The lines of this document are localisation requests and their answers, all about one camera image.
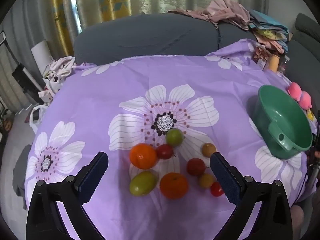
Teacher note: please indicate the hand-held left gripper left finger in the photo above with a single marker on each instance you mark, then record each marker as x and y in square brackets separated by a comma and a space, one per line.
[93, 177]

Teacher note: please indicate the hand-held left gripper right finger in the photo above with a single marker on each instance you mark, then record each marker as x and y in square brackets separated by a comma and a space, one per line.
[225, 177]

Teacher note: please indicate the small red cherry tomato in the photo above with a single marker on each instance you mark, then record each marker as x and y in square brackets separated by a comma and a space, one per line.
[216, 189]

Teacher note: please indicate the yellow round longan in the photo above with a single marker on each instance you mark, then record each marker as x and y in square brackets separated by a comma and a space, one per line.
[206, 180]

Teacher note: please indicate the brown round longan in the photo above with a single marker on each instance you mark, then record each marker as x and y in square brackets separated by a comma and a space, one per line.
[209, 150]

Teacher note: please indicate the large green jujube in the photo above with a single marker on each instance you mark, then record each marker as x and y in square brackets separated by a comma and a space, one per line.
[142, 183]

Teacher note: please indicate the large orange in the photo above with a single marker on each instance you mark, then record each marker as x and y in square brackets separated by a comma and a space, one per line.
[173, 185]
[143, 155]

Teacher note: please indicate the small green jujube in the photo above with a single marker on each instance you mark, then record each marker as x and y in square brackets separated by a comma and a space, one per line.
[174, 137]

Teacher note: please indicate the red tomato with stem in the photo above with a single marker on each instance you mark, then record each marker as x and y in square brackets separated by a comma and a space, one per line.
[165, 151]

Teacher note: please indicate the green plastic basin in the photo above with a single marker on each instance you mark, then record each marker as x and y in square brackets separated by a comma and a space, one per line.
[280, 105]

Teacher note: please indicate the person's right forearm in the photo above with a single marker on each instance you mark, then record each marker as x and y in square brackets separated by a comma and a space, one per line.
[298, 215]

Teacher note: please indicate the white plastic bag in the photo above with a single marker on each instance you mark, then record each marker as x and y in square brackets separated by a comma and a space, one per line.
[33, 121]

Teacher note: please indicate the purple floral cloth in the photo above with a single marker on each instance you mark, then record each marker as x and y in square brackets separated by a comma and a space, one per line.
[112, 85]

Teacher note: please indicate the white clothes pile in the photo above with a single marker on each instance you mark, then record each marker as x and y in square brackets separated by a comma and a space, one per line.
[58, 72]

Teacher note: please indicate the pink plush toy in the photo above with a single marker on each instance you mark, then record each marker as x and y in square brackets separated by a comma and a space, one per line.
[300, 95]

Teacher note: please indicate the black stand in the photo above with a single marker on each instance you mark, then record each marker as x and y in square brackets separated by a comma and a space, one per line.
[22, 77]

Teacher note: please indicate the white cylinder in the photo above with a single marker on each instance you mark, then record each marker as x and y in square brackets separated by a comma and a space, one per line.
[42, 55]

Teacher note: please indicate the grey recliner sofa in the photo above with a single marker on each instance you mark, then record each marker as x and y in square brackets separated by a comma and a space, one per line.
[306, 37]

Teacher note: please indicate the pink clothes pile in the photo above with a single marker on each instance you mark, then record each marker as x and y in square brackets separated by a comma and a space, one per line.
[222, 11]

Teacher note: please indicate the yellow patterned curtain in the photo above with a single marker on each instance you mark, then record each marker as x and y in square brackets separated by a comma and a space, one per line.
[112, 0]

